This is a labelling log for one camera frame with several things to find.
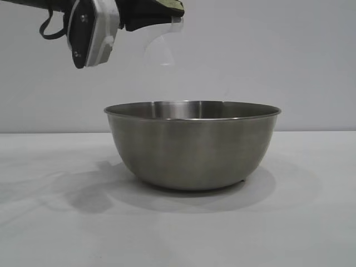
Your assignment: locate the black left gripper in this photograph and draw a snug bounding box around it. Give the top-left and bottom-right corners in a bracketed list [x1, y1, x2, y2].
[116, 0, 186, 32]

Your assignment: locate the clear plastic measuring cup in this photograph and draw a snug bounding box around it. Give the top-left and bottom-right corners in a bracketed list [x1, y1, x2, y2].
[144, 15, 186, 68]

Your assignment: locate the stainless steel mixing bowl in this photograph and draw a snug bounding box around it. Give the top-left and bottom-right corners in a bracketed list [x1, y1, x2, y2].
[103, 100, 282, 192]

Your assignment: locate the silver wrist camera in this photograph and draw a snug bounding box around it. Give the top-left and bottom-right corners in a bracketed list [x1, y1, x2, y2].
[66, 0, 119, 70]

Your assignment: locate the black camera cable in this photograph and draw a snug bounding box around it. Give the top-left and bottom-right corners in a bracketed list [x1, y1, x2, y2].
[38, 7, 73, 39]

